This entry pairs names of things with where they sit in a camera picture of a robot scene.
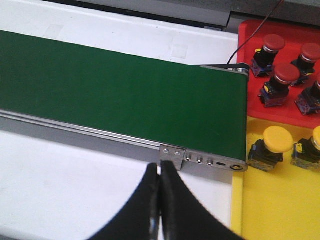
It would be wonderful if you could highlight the black conveyor cable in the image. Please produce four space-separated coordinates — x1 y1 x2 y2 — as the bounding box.
226 0 285 66

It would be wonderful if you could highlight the red mushroom push button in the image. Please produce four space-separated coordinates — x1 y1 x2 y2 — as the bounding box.
251 34 286 78

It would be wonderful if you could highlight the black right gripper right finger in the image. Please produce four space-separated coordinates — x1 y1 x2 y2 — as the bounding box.
160 160 242 240

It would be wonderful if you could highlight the red plate tray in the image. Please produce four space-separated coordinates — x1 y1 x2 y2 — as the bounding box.
236 19 320 130

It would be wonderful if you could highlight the green conveyor belt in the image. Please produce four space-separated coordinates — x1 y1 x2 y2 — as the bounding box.
0 31 248 160

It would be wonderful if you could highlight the yellow mushroom push button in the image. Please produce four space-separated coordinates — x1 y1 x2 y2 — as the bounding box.
247 126 294 172

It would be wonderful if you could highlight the aluminium conveyor side rail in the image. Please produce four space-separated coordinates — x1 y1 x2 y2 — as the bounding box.
0 110 248 173

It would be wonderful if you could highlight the yellow plate tray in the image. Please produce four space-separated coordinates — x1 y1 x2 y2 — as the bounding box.
231 116 320 240

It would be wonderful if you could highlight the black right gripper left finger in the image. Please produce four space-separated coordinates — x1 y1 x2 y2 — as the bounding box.
90 163 160 240

